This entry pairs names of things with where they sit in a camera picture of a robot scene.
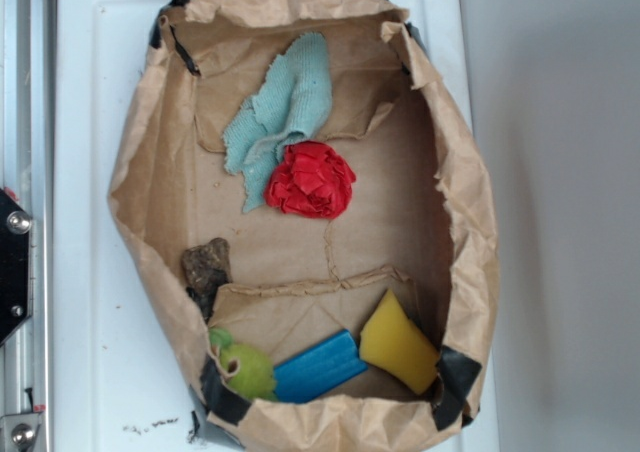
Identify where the white plastic bin lid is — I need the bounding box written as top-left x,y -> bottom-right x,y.
51,0 -> 501,452

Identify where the blue ridged plastic block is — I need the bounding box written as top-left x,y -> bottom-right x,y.
274,329 -> 368,404

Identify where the brown paper bag tray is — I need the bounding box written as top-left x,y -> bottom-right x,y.
109,0 -> 499,451

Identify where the aluminium frame rail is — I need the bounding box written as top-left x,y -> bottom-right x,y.
1,0 -> 56,451

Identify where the light blue cloth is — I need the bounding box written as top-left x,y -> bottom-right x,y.
223,32 -> 332,213

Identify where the green fuzzy ball toy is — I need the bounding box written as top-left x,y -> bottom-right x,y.
209,327 -> 278,402

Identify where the red crumpled paper ball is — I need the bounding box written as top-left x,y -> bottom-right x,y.
263,141 -> 356,219

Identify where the black metal bracket plate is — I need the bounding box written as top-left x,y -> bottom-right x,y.
0,188 -> 35,346

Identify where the brown rough stone block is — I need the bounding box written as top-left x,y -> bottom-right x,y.
181,237 -> 232,296

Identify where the yellow sponge piece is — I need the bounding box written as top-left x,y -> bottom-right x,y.
359,289 -> 439,395

